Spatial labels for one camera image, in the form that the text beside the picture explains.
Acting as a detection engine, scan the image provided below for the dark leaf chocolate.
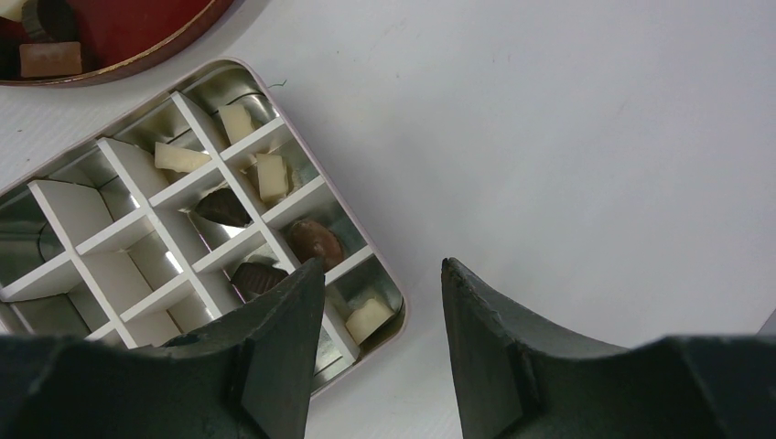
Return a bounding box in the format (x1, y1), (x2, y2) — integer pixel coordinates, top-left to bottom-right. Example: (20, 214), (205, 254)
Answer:
(194, 187), (252, 228)

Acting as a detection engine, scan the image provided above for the dark ridged chocolate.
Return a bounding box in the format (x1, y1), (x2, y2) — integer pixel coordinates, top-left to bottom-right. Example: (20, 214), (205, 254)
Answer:
(230, 262), (288, 303)

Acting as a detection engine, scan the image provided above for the brown chocolate piece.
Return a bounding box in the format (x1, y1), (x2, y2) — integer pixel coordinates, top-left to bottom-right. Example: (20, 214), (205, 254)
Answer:
(19, 41), (84, 78)

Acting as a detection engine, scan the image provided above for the pink tin box with dividers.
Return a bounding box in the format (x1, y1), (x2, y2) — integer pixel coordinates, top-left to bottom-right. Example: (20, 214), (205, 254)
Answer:
(1, 59), (406, 392)

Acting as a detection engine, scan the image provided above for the red round plate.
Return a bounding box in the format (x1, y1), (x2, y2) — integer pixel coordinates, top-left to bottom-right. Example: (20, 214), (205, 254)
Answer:
(1, 1), (232, 87)

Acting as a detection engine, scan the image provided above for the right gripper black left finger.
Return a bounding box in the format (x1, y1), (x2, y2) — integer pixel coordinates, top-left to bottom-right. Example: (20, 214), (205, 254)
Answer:
(1, 259), (325, 438)

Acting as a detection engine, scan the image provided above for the dark round chocolate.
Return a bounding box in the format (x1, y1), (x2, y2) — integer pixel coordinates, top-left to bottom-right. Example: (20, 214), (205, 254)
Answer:
(21, 0), (79, 43)

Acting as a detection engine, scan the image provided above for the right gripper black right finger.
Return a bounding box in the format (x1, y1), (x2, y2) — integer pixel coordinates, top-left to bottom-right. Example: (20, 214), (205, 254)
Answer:
(441, 258), (775, 438)

